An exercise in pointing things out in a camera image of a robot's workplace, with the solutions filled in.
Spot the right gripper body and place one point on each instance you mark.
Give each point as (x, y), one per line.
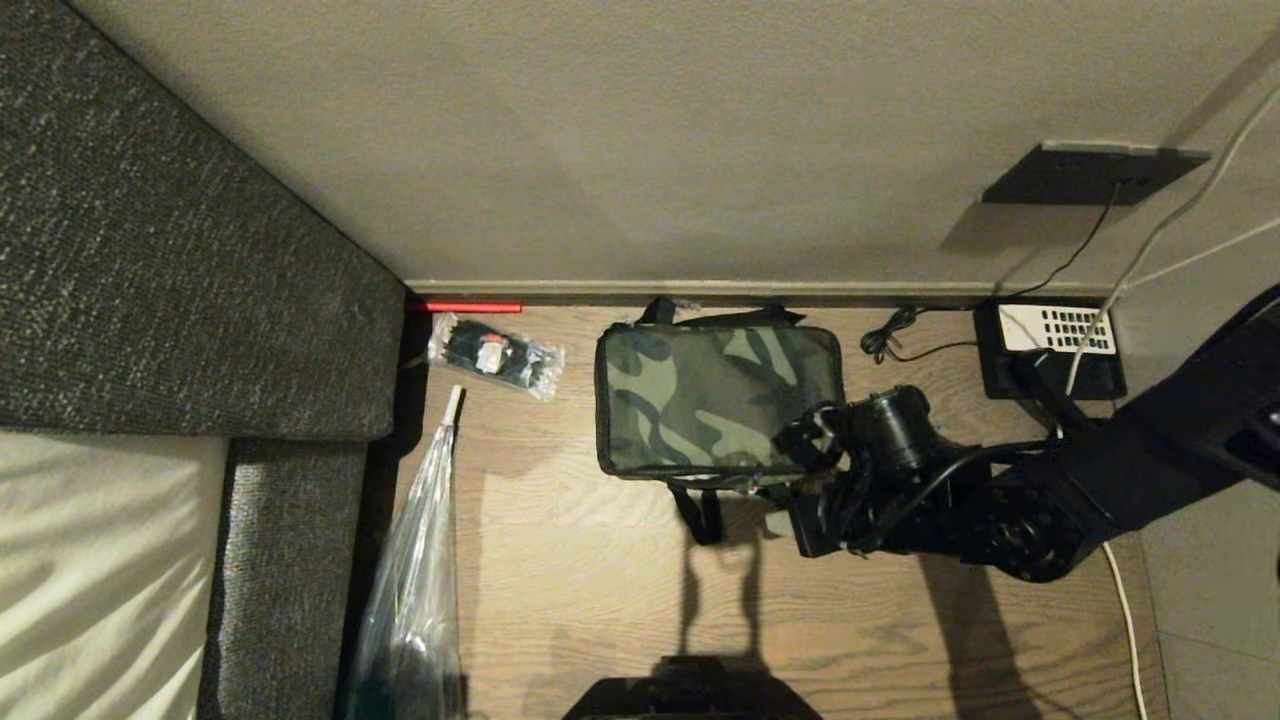
(890, 430)

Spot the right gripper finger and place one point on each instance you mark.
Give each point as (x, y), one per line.
(792, 440)

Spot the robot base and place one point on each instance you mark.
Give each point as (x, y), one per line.
(690, 695)

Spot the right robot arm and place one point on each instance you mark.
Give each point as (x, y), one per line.
(1150, 450)

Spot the camouflage bag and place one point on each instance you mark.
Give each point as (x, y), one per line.
(700, 390)

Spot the large clear plastic bag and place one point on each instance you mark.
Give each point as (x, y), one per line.
(415, 610)

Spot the black box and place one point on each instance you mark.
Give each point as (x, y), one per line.
(1050, 375)

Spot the white power strip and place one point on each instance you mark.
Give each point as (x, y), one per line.
(1060, 328)

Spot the clear plastic packet black items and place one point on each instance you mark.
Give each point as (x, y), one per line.
(495, 355)

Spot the red stick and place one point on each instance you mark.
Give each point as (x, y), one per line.
(465, 307)

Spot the grey fabric sofa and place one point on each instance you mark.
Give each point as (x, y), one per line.
(150, 300)

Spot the white bed sheet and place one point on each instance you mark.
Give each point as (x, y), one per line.
(90, 580)

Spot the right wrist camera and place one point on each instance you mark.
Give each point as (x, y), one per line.
(820, 525)

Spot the black wall outlet plate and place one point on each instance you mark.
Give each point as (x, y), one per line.
(1085, 175)

